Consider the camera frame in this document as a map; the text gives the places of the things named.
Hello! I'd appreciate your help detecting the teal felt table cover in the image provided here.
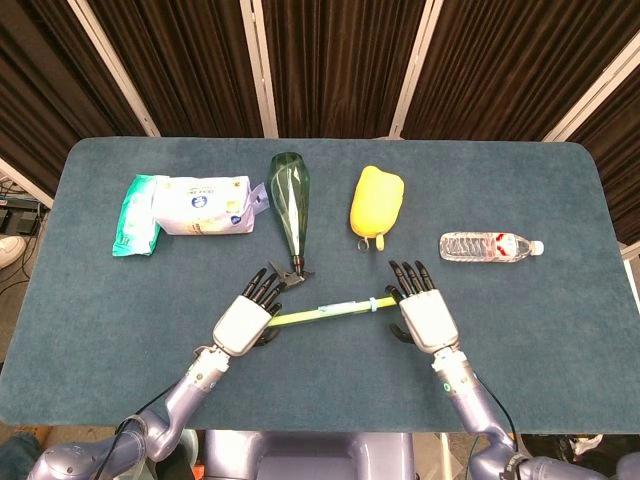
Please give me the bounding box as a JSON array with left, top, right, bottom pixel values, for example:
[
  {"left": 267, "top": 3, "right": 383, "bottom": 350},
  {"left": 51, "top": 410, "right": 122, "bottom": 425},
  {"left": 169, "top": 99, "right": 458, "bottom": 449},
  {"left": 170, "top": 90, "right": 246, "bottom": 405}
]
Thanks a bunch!
[{"left": 0, "top": 137, "right": 640, "bottom": 435}]

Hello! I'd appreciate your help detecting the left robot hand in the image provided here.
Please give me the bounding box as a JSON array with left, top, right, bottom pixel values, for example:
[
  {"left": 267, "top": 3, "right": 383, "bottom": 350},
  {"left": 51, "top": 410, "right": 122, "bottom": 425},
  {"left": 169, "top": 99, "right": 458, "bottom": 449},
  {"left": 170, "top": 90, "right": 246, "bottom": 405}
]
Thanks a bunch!
[{"left": 212, "top": 267, "right": 288, "bottom": 357}]

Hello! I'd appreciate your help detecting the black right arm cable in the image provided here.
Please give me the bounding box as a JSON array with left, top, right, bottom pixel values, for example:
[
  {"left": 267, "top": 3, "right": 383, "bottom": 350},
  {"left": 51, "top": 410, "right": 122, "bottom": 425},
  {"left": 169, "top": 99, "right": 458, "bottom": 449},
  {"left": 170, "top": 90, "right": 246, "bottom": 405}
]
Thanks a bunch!
[{"left": 472, "top": 369, "right": 517, "bottom": 446}]

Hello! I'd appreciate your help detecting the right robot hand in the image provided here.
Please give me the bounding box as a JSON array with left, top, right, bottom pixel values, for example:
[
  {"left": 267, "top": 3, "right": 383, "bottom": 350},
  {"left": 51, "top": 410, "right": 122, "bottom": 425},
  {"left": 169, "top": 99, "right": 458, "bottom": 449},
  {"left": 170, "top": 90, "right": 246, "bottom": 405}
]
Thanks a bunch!
[{"left": 383, "top": 259, "right": 461, "bottom": 355}]

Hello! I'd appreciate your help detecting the green wet wipes pack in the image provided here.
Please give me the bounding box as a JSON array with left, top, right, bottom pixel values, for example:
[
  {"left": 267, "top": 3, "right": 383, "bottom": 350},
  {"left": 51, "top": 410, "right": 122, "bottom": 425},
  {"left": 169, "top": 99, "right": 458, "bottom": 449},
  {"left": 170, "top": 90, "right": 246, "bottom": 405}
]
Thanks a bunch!
[{"left": 110, "top": 173, "right": 164, "bottom": 258}]

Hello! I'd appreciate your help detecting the yellow plush pouch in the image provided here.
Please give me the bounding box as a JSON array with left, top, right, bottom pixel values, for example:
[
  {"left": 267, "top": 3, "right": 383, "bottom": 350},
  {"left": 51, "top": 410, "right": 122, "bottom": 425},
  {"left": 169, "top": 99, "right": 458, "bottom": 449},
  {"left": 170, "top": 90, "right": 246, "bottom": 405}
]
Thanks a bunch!
[{"left": 348, "top": 165, "right": 406, "bottom": 253}]

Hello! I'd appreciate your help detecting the dark brown curtain panel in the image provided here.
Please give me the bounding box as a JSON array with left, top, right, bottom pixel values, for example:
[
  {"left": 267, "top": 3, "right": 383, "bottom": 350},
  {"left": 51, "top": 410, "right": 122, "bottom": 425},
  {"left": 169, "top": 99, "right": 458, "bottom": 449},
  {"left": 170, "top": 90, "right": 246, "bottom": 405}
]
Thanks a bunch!
[
  {"left": 404, "top": 0, "right": 640, "bottom": 141},
  {"left": 87, "top": 0, "right": 264, "bottom": 139},
  {"left": 0, "top": 0, "right": 151, "bottom": 196},
  {"left": 569, "top": 84, "right": 640, "bottom": 246},
  {"left": 262, "top": 0, "right": 426, "bottom": 139}
]

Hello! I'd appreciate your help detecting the purple robot torso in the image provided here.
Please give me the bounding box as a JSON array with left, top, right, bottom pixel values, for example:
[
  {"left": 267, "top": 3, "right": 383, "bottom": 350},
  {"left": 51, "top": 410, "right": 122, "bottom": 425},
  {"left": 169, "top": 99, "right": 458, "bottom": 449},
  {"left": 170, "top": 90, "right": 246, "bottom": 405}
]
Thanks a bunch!
[{"left": 202, "top": 429, "right": 416, "bottom": 480}]

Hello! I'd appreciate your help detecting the white tissue pack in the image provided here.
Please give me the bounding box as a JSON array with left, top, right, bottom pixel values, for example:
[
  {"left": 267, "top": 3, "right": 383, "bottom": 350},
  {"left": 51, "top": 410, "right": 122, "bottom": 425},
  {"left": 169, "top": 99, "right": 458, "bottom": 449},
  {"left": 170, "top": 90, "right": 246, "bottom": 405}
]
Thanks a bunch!
[{"left": 149, "top": 174, "right": 271, "bottom": 236}]

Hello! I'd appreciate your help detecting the yellow-green telescopic stick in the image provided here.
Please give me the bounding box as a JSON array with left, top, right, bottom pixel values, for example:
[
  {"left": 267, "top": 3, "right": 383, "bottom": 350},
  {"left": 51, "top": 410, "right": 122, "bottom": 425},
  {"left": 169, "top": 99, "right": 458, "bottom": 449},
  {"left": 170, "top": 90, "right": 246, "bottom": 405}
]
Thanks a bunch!
[{"left": 272, "top": 295, "right": 401, "bottom": 326}]

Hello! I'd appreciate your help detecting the white partition frame post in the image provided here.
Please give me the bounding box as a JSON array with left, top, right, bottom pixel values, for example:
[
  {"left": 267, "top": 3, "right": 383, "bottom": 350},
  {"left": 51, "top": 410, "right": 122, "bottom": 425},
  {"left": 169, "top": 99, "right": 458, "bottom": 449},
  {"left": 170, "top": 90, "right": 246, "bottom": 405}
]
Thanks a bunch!
[
  {"left": 238, "top": 0, "right": 279, "bottom": 139},
  {"left": 388, "top": 0, "right": 445, "bottom": 140},
  {"left": 67, "top": 0, "right": 161, "bottom": 137},
  {"left": 0, "top": 157, "right": 55, "bottom": 209},
  {"left": 542, "top": 42, "right": 640, "bottom": 144}
]

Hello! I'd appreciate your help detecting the white shoe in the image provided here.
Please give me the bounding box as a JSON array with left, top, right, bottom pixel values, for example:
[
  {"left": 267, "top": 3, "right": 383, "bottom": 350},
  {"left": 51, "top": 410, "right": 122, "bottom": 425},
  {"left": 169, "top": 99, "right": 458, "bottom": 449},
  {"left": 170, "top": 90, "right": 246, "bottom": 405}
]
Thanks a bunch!
[{"left": 0, "top": 235, "right": 27, "bottom": 271}]

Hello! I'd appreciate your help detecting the clear plastic water bottle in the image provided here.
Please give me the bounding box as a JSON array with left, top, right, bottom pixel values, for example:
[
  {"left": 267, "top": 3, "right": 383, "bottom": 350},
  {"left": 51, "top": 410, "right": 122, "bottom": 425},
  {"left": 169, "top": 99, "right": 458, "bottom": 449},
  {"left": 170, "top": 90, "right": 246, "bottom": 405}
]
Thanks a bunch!
[{"left": 438, "top": 230, "right": 545, "bottom": 262}]

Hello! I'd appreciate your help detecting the black floor equipment box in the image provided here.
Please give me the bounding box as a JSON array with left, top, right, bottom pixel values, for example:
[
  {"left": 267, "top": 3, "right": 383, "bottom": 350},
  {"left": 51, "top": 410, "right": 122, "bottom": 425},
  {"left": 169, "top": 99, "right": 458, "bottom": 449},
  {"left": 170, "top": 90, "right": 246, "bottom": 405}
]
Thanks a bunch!
[{"left": 0, "top": 197, "right": 41, "bottom": 235}]

